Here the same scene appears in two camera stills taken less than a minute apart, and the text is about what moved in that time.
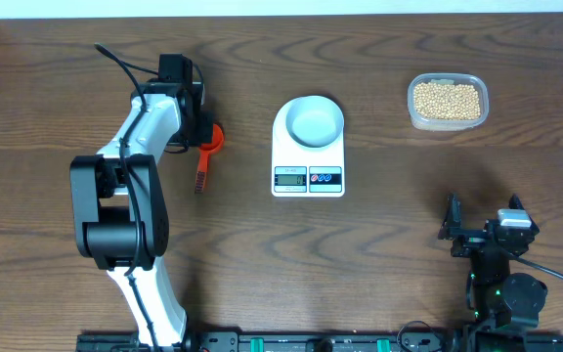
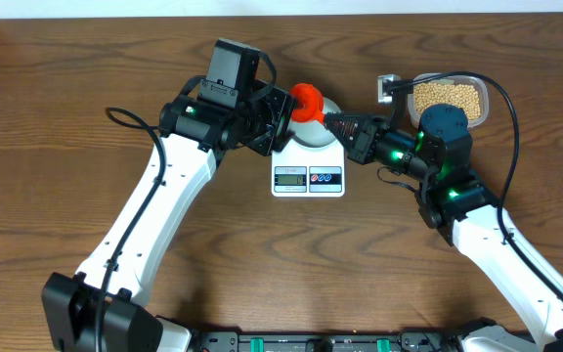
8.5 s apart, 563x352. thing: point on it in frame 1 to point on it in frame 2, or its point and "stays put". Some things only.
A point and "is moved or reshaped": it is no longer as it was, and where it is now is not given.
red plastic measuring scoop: [203, 155] is moved or reshaped
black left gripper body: [200, 129] to [265, 116]
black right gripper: [469, 240] to [361, 146]
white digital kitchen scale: [301, 171] stays put
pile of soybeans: [447, 102] stays put
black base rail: [326, 341] stays put
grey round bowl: [315, 121] stays put
